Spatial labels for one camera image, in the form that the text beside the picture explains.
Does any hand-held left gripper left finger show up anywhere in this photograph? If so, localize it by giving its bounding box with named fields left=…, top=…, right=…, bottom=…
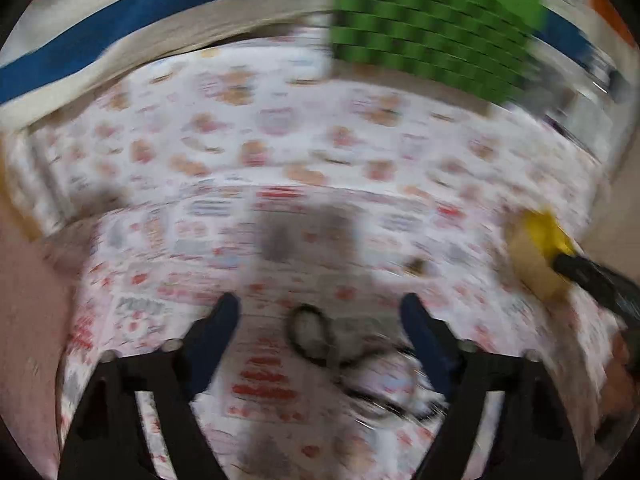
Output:
left=57, top=292, right=242, bottom=480

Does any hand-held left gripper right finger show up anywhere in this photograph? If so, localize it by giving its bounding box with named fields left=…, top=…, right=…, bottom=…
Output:
left=400, top=292, right=583, bottom=480

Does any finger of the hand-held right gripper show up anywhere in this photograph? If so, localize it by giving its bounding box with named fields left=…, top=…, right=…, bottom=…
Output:
left=550, top=252, right=640, bottom=321

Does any wooden stand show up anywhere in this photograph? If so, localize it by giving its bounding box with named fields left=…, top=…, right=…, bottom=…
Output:
left=507, top=232, right=576, bottom=306

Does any yellow toy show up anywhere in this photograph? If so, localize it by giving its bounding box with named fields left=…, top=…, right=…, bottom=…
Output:
left=505, top=209, right=581, bottom=266

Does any black hair tie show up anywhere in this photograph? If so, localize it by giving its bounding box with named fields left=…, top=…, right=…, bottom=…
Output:
left=286, top=304, right=335, bottom=361

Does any short clear plastic container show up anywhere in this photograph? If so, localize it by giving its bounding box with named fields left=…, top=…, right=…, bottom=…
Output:
left=575, top=45, right=633, bottom=111

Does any person's right hand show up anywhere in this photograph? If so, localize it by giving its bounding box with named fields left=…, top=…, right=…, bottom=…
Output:
left=602, top=332, right=640, bottom=418

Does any strawberry print cloth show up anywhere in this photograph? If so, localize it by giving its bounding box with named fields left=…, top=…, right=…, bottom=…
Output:
left=55, top=185, right=623, bottom=480

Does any tall clear plastic container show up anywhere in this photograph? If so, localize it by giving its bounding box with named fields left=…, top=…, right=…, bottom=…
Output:
left=560, top=91, right=619, bottom=161

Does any bear print cloth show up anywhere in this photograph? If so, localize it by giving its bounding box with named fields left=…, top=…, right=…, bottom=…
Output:
left=25, top=30, right=611, bottom=243

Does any green checkered box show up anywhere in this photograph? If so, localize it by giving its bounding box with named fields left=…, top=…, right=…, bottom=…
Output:
left=330, top=0, right=548, bottom=107

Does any blue white orange blanket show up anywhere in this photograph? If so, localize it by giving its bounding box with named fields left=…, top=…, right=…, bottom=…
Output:
left=0, top=0, right=640, bottom=133

